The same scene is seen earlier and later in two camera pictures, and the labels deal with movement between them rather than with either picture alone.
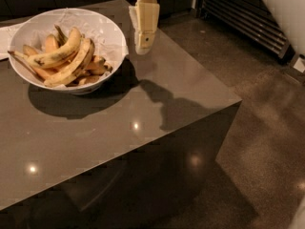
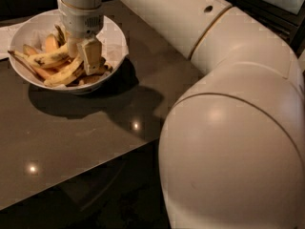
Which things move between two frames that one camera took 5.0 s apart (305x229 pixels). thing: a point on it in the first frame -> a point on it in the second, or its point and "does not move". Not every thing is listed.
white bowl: x=107 y=38 does not move
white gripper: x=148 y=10 -> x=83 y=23
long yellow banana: x=74 y=70 does not move
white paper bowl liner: x=109 y=42 does not move
